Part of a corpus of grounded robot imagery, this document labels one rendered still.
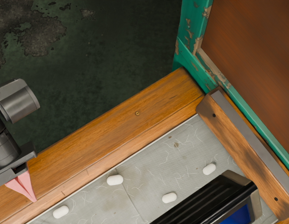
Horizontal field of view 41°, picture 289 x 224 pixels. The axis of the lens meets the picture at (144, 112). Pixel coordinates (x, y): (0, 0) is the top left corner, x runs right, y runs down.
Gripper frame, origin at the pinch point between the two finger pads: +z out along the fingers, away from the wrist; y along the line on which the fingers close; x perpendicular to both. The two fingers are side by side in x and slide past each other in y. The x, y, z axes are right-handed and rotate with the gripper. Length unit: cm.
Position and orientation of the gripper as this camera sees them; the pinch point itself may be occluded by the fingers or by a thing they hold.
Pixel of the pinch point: (33, 197)
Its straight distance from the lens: 79.8
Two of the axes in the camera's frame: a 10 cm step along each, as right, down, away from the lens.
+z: 4.1, 8.4, 3.6
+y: 8.5, -5.0, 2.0
